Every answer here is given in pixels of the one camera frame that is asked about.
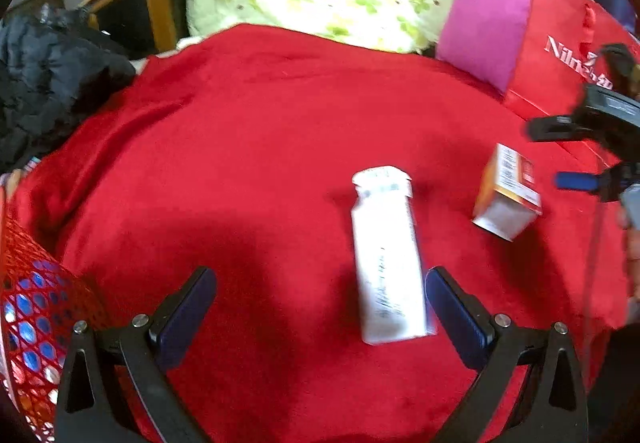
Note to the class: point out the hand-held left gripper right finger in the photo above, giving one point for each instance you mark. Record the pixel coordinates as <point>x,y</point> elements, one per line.
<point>457,318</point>

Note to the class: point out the pink cushion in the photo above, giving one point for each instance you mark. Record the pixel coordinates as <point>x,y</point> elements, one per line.
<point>482,28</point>

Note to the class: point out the red fleece blanket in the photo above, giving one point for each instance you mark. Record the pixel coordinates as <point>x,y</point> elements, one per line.
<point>250,148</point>

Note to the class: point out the red mesh basket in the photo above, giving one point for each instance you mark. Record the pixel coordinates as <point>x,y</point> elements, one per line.
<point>25,238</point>

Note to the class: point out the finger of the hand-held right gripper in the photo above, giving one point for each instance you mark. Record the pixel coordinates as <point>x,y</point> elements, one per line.
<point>550,128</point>
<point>575,180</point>

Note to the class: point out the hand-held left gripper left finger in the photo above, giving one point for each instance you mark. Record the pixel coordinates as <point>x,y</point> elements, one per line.
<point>187,318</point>

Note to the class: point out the red paper gift bag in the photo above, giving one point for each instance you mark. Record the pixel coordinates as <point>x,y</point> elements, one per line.
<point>550,73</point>

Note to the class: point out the person's right hand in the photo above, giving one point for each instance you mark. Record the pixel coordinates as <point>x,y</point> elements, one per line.
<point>632,248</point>

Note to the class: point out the tall white carton box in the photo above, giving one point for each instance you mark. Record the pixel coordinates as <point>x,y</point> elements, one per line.
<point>387,263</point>

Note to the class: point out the blue plastic bag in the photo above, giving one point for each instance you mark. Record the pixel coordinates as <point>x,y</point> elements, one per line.
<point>32,283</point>

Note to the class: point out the small orange and white box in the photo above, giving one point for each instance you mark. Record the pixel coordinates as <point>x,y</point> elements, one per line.
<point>505,203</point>

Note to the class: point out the black crinkled plastic bag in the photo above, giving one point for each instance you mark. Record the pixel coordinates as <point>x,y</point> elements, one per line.
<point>50,73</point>

